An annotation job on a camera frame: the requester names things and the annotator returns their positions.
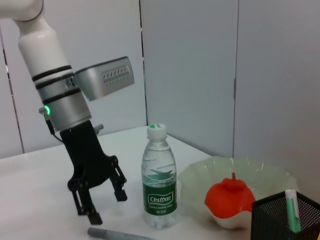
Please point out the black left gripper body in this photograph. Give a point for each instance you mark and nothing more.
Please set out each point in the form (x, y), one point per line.
(85, 155)

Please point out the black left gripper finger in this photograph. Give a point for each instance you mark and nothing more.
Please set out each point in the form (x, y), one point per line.
(120, 190)
(87, 205)

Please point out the grey marker pen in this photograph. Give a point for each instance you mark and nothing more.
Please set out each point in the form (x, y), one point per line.
(112, 235)

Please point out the clear green-label water bottle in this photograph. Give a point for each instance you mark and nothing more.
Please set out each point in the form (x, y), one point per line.
(160, 200)

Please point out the mint green pen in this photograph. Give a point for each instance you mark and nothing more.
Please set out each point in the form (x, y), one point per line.
(292, 207)

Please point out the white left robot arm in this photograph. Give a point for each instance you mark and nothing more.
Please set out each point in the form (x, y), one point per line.
(42, 55)

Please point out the translucent wavy fruit bowl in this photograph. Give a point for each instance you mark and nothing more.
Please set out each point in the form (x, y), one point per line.
(200, 175)

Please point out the red-orange toy fruit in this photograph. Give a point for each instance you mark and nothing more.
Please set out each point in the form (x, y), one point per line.
(227, 197)

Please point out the black mesh pen holder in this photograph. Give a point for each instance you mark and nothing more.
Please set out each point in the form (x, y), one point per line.
(270, 225)

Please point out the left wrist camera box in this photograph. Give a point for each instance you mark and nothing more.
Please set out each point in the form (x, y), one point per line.
(105, 77)

